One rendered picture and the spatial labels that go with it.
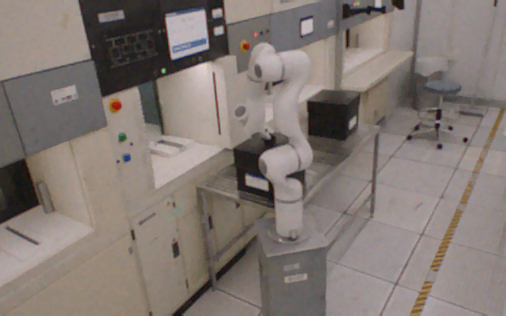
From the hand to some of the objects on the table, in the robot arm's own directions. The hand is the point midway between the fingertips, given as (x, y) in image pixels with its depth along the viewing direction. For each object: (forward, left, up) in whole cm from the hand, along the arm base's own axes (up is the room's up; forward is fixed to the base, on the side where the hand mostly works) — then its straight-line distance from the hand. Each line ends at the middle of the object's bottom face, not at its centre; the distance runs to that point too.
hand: (268, 139), depth 220 cm
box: (+65, -60, -28) cm, 92 cm away
